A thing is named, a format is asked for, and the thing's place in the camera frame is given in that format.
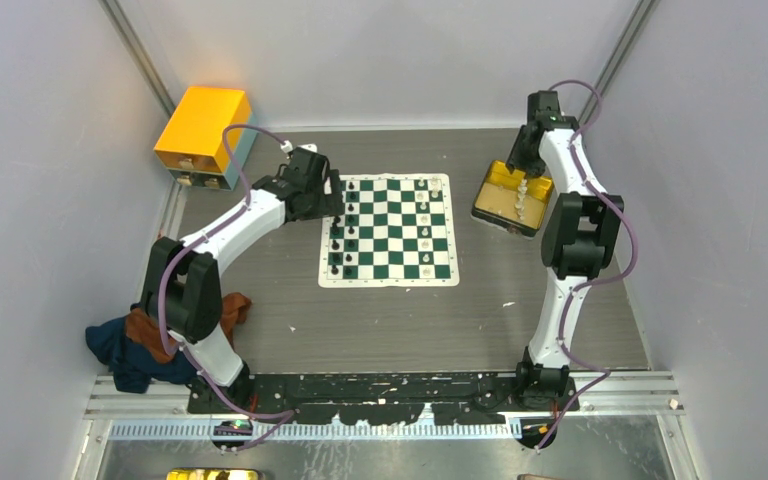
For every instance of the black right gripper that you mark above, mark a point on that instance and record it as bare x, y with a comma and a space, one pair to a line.
517, 161

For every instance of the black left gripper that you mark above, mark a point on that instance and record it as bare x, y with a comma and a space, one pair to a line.
330, 204

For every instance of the yellow transparent tray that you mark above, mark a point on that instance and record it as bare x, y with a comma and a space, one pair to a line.
511, 200

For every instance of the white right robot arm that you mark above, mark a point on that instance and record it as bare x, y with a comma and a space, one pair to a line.
577, 245

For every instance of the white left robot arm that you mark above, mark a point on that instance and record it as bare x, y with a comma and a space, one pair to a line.
182, 287

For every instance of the black chess king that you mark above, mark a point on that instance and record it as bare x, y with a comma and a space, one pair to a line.
336, 230

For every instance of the green white chess board mat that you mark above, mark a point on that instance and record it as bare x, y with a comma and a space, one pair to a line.
388, 234

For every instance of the yellow teal drawer box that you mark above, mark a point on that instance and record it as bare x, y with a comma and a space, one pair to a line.
191, 145

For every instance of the orange cloth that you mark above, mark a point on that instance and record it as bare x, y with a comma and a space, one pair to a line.
140, 328

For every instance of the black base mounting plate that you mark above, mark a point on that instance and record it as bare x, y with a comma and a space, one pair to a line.
383, 399

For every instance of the dark blue cloth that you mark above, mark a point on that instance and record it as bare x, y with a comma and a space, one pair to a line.
131, 365

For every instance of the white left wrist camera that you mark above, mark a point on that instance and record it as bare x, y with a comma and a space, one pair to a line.
289, 149

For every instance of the aluminium frame rail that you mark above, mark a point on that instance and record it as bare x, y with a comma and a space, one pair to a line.
160, 414

